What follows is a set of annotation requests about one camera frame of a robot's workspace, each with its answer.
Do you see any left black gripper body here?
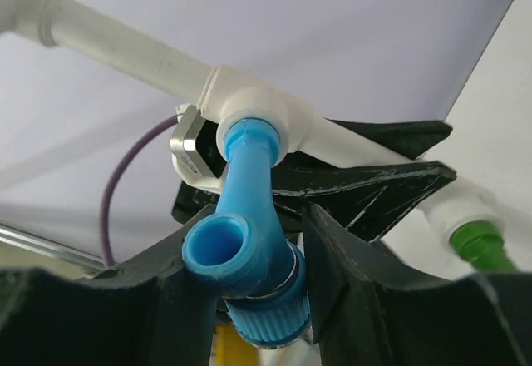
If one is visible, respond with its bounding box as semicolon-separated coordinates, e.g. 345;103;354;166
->
170;178;303;236

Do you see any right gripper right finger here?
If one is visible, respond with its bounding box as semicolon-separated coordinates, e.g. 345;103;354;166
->
303;205;531;365

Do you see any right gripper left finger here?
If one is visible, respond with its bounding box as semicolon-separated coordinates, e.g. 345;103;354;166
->
1;226;218;365

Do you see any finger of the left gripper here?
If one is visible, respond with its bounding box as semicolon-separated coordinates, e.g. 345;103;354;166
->
272;161;456;242
331;119;452;160

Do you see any blue plastic faucet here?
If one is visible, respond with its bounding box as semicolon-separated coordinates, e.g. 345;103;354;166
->
182;119;310;348

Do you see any white pipe assembly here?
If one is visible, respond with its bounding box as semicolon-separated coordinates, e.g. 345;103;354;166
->
0;0;506;234

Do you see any green plastic faucet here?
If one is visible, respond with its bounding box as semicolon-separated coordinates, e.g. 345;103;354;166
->
449;220;518;272

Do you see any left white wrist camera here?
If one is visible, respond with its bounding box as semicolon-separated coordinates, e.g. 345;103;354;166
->
170;104;227;194

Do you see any front aluminium rail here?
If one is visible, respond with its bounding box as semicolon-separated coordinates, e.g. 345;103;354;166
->
1;224;105;271

